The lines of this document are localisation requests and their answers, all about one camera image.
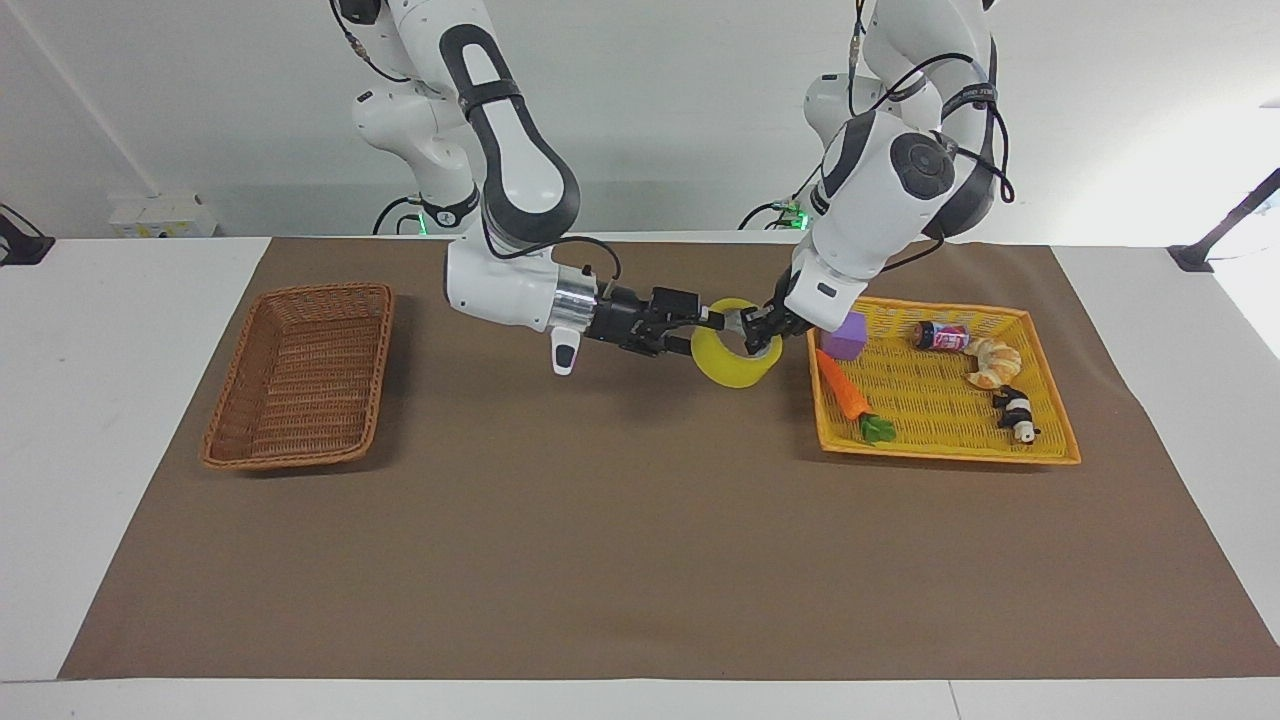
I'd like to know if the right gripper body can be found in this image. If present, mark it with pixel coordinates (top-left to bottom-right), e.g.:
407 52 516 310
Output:
593 285 659 354

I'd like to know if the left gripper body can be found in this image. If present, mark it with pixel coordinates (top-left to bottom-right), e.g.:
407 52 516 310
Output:
768 297 814 342

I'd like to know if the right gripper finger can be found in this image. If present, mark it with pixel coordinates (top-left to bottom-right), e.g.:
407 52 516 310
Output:
648 287 728 333
634 320 697 360

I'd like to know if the yellow tape roll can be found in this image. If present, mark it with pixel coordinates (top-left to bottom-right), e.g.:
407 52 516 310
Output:
690 297 785 391

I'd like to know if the yellow plastic basket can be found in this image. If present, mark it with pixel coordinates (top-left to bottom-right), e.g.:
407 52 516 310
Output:
805 295 1083 467

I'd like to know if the brown wicker basket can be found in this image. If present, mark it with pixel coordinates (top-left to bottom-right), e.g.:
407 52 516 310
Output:
201 283 396 472

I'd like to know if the purple cube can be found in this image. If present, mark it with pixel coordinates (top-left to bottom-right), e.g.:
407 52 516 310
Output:
820 311 870 362

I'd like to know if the orange toy carrot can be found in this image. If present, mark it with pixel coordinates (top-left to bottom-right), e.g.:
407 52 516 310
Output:
814 347 899 447

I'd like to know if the small jar with red label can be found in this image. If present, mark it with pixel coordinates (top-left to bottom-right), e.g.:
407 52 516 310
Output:
911 320 972 354

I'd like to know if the toy croissant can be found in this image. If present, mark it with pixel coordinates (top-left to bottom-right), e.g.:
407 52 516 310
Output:
964 337 1024 392

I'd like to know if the black and white panda toy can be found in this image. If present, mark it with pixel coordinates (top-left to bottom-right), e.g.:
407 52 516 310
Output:
991 385 1043 445

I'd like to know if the black stand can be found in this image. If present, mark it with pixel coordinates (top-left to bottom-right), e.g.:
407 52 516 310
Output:
0 204 57 267
1167 167 1280 274

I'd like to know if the white socket box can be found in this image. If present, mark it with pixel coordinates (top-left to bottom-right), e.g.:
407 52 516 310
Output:
107 194 220 240

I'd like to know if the black cable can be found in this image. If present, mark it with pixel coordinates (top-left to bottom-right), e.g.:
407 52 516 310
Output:
330 0 416 86
482 220 624 301
371 194 429 237
738 165 823 232
848 0 1017 274

